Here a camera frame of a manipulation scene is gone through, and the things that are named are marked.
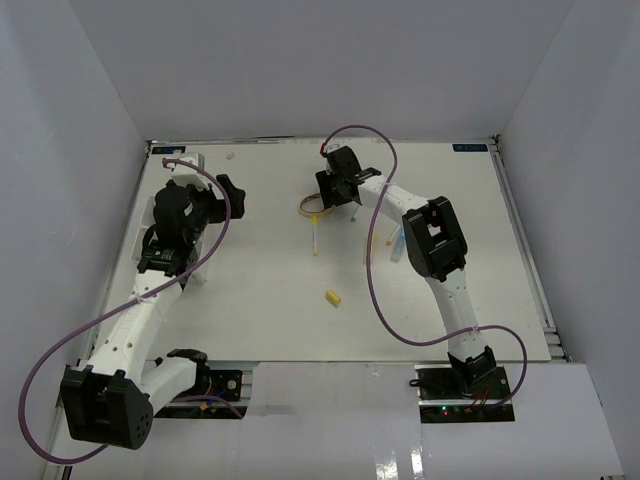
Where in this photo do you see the yellow tape roll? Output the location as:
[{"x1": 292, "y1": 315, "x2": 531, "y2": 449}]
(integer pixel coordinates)
[{"x1": 298, "y1": 193, "x2": 333, "y2": 219}]

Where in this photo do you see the white pen yellow cap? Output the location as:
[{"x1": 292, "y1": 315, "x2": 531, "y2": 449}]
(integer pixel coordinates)
[{"x1": 312, "y1": 215, "x2": 319, "y2": 257}]

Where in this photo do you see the white marker orange cap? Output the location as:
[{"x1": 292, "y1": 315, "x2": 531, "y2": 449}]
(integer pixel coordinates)
[{"x1": 386, "y1": 230, "x2": 398, "y2": 246}]

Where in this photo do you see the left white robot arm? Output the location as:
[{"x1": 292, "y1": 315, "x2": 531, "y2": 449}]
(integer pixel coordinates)
[{"x1": 61, "y1": 174, "x2": 246, "y2": 450}]

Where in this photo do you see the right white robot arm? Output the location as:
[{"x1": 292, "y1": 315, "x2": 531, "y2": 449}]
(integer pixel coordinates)
[{"x1": 316, "y1": 146, "x2": 496, "y2": 399}]

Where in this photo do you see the white compartment organizer box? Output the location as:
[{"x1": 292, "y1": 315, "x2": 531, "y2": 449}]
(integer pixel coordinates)
[{"x1": 136, "y1": 188, "x2": 206, "y2": 289}]

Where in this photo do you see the light blue eraser case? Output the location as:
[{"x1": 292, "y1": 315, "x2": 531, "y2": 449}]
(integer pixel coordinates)
[{"x1": 390, "y1": 230, "x2": 406, "y2": 263}]

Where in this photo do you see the small yellow cylinder eraser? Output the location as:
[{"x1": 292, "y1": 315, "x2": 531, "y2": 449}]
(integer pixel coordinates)
[{"x1": 325, "y1": 290, "x2": 342, "y2": 307}]

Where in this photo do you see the blue logo sticker right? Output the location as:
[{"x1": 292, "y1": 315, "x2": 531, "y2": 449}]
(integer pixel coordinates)
[{"x1": 452, "y1": 143, "x2": 488, "y2": 153}]

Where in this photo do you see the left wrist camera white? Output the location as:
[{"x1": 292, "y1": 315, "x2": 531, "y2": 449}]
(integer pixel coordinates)
[{"x1": 162, "y1": 152, "x2": 206, "y2": 188}]

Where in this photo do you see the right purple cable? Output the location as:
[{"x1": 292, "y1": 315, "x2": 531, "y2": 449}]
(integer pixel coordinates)
[{"x1": 321, "y1": 123, "x2": 528, "y2": 406}]

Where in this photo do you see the purple cable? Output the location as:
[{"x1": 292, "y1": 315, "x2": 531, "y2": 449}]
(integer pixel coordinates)
[
  {"x1": 18, "y1": 158, "x2": 246, "y2": 464},
  {"x1": 321, "y1": 123, "x2": 528, "y2": 406}
]

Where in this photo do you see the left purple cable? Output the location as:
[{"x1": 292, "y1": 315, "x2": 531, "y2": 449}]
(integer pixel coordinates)
[{"x1": 18, "y1": 158, "x2": 246, "y2": 464}]

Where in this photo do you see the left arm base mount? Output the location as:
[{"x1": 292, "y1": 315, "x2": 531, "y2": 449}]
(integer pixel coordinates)
[{"x1": 155, "y1": 368, "x2": 253, "y2": 420}]

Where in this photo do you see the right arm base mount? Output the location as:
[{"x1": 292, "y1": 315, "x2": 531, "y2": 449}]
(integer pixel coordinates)
[{"x1": 409, "y1": 367, "x2": 515, "y2": 425}]

